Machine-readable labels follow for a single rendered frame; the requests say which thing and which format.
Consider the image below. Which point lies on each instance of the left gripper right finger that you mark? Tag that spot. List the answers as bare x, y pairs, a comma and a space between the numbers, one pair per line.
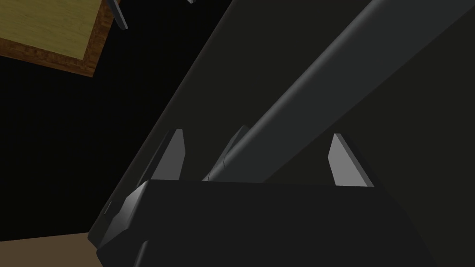
347, 167

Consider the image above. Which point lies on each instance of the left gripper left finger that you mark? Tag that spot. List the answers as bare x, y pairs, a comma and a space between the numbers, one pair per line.
170, 163

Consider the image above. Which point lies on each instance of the dark appliance door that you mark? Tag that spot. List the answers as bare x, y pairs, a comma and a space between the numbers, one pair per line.
259, 52

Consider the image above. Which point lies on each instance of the grey flat bar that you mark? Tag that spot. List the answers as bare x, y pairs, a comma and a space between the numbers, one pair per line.
119, 15

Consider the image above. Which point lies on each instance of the wooden table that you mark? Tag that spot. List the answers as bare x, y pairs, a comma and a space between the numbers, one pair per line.
41, 26

